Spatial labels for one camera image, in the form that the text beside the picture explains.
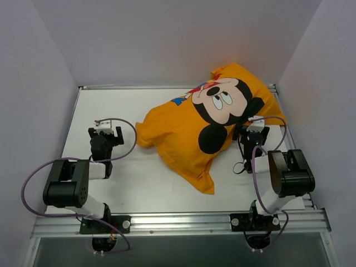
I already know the yellow Mickey Mouse pillowcase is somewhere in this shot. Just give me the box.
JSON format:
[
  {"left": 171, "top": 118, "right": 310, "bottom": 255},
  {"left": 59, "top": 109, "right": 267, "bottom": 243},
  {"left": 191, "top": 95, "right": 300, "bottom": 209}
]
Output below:
[{"left": 135, "top": 63, "right": 286, "bottom": 195}]

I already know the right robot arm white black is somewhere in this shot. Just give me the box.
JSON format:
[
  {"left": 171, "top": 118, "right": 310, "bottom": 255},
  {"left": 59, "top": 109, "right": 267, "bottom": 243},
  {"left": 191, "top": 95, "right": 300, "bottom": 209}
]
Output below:
[{"left": 233, "top": 125, "right": 315, "bottom": 230}]

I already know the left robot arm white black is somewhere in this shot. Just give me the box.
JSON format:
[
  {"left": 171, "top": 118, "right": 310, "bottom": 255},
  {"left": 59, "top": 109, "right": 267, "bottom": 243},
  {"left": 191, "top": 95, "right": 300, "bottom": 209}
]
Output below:
[{"left": 43, "top": 126, "right": 124, "bottom": 233}]

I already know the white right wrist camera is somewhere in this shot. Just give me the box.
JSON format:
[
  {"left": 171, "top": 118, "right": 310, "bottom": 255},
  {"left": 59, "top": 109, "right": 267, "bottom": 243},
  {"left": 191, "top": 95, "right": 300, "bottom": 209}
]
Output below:
[{"left": 246, "top": 116, "right": 265, "bottom": 133}]

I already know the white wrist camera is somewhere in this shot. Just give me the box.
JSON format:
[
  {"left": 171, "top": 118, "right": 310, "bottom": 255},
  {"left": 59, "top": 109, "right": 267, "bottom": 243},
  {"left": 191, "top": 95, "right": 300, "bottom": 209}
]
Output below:
[
  {"left": 94, "top": 118, "right": 113, "bottom": 135},
  {"left": 246, "top": 116, "right": 265, "bottom": 133}
]

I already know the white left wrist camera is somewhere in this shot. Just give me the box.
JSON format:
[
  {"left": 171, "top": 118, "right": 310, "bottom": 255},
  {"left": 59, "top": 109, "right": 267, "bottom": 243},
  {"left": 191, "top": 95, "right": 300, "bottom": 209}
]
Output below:
[{"left": 94, "top": 118, "right": 113, "bottom": 135}]

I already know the aluminium back frame rail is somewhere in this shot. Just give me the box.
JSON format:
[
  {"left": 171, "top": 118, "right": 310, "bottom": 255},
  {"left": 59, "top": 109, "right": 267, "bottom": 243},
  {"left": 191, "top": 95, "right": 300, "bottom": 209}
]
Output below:
[{"left": 80, "top": 85, "right": 194, "bottom": 90}]

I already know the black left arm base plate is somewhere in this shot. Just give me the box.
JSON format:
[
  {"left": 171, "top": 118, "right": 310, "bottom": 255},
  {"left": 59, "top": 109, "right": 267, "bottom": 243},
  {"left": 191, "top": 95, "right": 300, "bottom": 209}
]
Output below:
[{"left": 79, "top": 215, "right": 131, "bottom": 235}]

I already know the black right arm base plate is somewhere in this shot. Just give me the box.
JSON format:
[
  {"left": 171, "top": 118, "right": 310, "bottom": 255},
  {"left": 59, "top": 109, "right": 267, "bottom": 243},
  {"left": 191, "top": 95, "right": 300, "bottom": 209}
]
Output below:
[{"left": 230, "top": 213, "right": 281, "bottom": 232}]

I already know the aluminium front frame rail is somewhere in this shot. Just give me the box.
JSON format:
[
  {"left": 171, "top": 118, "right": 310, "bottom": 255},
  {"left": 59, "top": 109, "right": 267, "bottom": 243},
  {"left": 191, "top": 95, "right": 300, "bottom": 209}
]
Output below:
[{"left": 31, "top": 209, "right": 331, "bottom": 238}]

